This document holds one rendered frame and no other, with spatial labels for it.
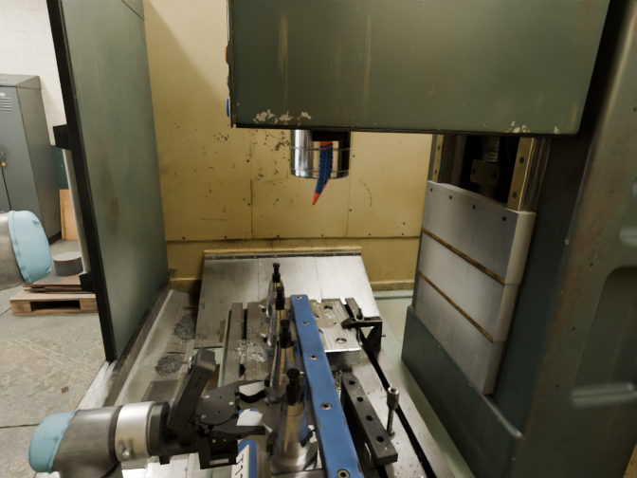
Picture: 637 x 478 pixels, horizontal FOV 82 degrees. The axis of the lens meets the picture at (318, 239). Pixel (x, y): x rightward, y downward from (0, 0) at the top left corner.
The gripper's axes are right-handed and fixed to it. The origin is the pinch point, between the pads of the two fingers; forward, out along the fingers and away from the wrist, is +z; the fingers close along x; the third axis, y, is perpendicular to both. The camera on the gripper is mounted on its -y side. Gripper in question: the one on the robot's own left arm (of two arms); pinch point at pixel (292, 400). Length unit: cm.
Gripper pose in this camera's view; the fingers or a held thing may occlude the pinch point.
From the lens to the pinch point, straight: 61.7
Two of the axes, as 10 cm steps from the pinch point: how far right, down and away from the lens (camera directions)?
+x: 1.6, 3.1, -9.4
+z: 9.9, -0.5, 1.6
